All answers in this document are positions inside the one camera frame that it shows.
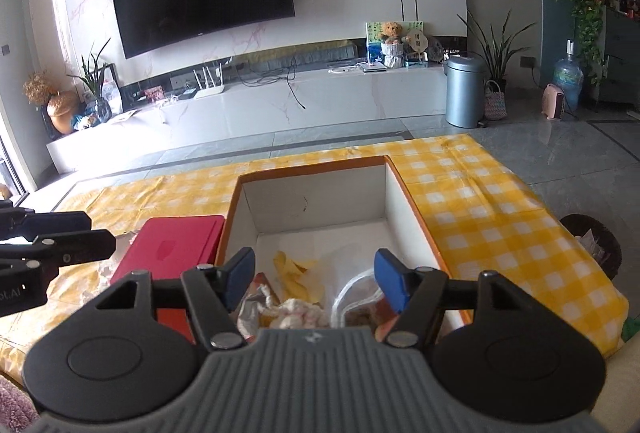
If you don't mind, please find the black picture frame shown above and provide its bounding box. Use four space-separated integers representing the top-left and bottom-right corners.
102 63 123 114

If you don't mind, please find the woven basket bag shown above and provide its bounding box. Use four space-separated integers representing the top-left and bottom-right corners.
484 80 507 121

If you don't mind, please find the orange cardboard box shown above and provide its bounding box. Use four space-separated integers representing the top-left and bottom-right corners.
215 155 473 344

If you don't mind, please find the yellow rubber glove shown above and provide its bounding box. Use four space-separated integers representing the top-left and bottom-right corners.
272 250 326 304

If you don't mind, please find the plant in glass vase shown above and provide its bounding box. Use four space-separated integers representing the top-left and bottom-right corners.
67 38 113 124

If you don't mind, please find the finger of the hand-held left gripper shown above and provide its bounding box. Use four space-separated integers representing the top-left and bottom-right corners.
0 229 117 271
0 200 93 246

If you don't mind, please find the clear plastic bag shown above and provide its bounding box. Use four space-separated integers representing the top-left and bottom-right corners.
331 268 386 329

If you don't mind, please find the orange soft pack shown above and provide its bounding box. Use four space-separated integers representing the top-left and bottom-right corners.
374 300 402 341

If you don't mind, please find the pink white knitted cloth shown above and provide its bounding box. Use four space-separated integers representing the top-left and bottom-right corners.
260 298 331 330

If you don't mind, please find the teddy bear in white wrap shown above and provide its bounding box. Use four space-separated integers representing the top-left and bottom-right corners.
377 21 405 70

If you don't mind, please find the dried flower bunch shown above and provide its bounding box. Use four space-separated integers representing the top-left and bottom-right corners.
22 72 53 106

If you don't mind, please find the red square box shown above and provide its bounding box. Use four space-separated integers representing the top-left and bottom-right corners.
110 214 226 344

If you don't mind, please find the blue green painting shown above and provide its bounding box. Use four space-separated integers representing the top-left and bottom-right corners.
366 20 425 64

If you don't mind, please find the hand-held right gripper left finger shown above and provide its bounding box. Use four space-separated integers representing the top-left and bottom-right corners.
95 247 257 354

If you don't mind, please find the white router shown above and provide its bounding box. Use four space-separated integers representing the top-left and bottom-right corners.
192 65 226 100

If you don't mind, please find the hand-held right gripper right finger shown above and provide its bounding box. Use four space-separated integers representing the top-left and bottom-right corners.
374 249 526 349

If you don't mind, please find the black waste bin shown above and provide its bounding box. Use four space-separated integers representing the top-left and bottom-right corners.
559 214 622 281

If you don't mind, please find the long-leaf potted plant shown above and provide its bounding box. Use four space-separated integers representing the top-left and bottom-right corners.
457 10 533 94

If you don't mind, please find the white marble TV console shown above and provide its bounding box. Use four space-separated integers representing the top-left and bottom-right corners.
46 63 448 174

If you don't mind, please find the trailing ivy plant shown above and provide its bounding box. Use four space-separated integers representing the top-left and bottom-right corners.
555 0 611 86

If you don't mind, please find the yellow checked tablecloth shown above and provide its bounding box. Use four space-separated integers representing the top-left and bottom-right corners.
0 133 631 384

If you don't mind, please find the silver trash can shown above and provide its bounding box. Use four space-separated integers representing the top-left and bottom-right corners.
445 55 487 128

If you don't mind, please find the black cable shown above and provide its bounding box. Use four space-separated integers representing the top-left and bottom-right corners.
285 63 307 110

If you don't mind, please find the foil snack bag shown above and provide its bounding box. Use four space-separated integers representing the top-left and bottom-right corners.
235 273 281 339

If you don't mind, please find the grey side cabinet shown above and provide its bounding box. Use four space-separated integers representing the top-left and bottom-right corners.
595 5 640 104

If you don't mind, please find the blue water jug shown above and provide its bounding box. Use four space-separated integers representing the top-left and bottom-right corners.
552 40 584 111

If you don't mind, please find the round paper fan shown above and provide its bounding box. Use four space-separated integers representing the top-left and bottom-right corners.
402 29 428 54

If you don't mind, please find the acorn shaped vase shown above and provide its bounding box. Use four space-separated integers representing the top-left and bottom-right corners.
47 90 82 134

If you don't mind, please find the pink space heater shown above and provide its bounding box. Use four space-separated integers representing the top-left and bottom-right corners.
542 84 566 120

